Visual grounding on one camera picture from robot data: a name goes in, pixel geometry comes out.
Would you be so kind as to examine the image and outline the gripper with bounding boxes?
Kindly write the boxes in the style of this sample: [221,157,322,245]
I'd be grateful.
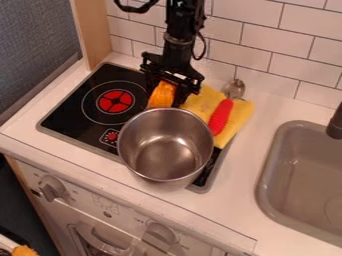
[138,52,208,109]

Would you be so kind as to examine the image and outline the yellow toy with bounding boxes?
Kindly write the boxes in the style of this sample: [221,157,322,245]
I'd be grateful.
[146,80,178,110]

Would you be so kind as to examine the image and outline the silver pot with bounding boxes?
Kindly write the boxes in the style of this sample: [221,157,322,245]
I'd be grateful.
[116,107,217,188]

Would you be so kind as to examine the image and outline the toy stove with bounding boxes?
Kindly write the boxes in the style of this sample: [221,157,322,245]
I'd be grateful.
[36,61,234,195]

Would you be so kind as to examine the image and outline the yellow cloth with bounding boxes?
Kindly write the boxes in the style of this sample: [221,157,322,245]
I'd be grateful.
[179,83,257,150]

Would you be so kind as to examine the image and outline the toy sink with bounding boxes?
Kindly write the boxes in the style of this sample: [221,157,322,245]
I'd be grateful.
[253,120,342,248]

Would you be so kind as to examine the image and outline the yellow and white tool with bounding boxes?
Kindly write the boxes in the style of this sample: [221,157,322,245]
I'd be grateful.
[0,233,41,256]

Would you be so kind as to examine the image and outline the silver spoon with red handle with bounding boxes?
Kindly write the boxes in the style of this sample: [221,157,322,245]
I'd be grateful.
[207,78,248,137]

